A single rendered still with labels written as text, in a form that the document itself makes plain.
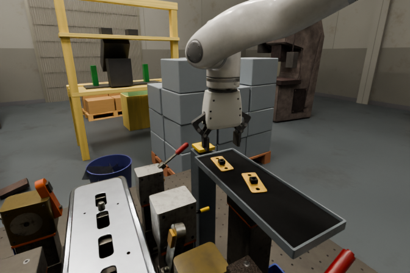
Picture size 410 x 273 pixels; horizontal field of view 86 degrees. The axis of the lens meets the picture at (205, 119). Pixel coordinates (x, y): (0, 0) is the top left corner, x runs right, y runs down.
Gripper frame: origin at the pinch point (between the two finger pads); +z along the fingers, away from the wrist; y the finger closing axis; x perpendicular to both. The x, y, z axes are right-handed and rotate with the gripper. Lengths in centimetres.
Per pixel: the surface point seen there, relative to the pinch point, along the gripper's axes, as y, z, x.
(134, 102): 10, 65, -382
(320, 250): -44, 52, 2
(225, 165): -0.5, 5.7, 1.8
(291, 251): 1.3, 5.8, 30.3
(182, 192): 12.0, 11.0, 2.3
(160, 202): 18.1, 11.0, 4.5
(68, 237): 41.6, 22.3, -4.5
